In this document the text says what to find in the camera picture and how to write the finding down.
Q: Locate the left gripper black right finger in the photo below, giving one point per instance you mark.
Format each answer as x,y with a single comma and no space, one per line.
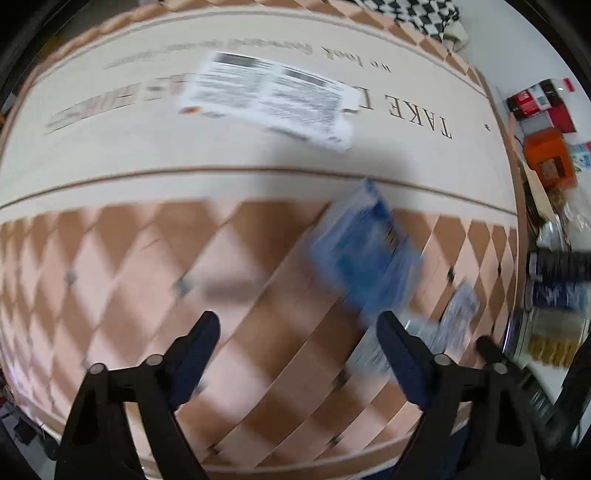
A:
475,423

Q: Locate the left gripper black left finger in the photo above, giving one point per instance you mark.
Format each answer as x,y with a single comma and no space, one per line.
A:
97,441

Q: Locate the large silver blister pack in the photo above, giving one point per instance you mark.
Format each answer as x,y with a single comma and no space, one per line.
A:
449,335

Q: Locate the blue clear plastic wrapper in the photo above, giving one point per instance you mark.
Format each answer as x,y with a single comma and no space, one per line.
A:
361,250

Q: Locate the white medicine sachet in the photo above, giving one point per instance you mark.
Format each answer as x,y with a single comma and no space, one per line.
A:
275,96

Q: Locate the orange box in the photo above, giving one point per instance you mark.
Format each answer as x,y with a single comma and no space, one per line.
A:
546,153

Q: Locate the round checkered printed rug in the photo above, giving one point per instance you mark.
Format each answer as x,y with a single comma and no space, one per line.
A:
125,215

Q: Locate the red black package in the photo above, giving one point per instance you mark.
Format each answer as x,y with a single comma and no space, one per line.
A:
543,106

